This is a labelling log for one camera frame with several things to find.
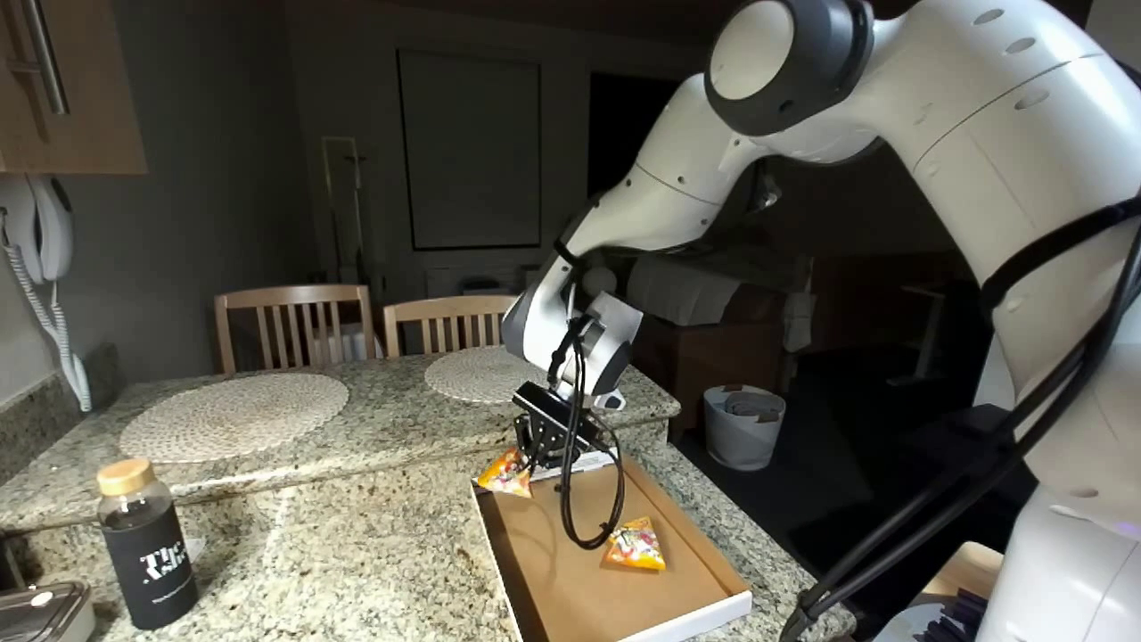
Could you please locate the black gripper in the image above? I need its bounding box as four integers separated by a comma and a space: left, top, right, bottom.
509, 419, 585, 486

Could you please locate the yellow orange snack packet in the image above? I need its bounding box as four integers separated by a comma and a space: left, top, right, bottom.
600, 512, 672, 579
470, 447, 539, 503

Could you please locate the brown cardboard cover box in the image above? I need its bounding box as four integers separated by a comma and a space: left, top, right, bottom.
470, 457, 757, 642

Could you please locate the white box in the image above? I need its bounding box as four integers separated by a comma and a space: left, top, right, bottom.
624, 256, 742, 330

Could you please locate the round woven placemat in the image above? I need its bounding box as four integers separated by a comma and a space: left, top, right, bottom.
116, 372, 354, 468
422, 343, 530, 405

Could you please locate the wooden slat chair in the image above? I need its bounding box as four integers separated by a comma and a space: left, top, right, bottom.
212, 283, 382, 377
379, 292, 524, 365

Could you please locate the brown low cabinet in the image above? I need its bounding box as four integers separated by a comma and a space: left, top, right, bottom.
647, 318, 817, 434

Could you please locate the white waste bin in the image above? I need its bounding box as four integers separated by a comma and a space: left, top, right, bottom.
698, 382, 791, 473

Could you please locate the black bottle wooden lid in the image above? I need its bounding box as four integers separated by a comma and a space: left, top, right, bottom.
93, 457, 203, 635

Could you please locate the light wooden robot table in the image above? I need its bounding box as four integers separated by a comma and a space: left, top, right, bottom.
921, 539, 1008, 601

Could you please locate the grey metal appliance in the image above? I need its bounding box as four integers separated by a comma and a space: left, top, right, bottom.
0, 579, 99, 642

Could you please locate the black looped gripper cable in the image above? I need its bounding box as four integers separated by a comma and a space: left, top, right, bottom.
547, 309, 628, 554

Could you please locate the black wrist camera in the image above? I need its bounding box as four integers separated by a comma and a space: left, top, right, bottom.
509, 382, 587, 443

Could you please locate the dark framed wall board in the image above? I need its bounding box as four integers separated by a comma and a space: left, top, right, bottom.
392, 45, 548, 252

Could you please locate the white coiled phone cord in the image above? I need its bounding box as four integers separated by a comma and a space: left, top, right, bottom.
11, 252, 98, 418

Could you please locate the white wall phone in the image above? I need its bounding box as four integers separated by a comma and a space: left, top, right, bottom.
0, 174, 80, 289

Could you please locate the black arm cable harness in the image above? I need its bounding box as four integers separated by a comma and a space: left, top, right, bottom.
779, 188, 1141, 642

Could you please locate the wooden wall cabinet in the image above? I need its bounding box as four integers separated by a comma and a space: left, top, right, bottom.
0, 0, 150, 177

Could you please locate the metal cabinet handle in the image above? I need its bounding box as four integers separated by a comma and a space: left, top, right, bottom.
5, 0, 70, 120

